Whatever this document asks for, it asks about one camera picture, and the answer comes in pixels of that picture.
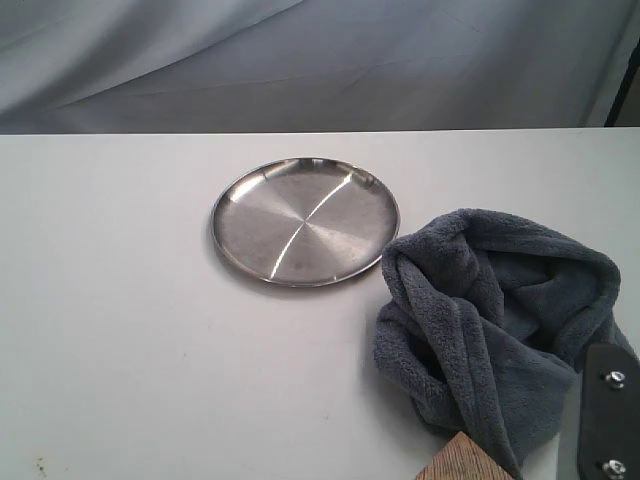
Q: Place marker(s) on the grey-blue fleece towel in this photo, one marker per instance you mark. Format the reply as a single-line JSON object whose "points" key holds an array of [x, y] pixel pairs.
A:
{"points": [[488, 326]]}

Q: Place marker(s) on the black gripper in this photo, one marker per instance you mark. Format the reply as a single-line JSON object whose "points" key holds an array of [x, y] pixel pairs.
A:
{"points": [[608, 440]]}

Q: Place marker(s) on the white backdrop cloth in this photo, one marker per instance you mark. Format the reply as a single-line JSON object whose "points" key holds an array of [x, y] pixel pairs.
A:
{"points": [[309, 66]]}

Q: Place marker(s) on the black stand pole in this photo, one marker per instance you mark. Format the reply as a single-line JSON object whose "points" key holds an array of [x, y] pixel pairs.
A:
{"points": [[625, 82]]}

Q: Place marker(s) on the round stainless steel plate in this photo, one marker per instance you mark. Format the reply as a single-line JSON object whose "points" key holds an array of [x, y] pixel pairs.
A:
{"points": [[304, 222]]}

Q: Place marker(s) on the light wooden block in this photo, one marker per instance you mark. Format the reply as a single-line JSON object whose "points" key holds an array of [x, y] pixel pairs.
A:
{"points": [[462, 459]]}

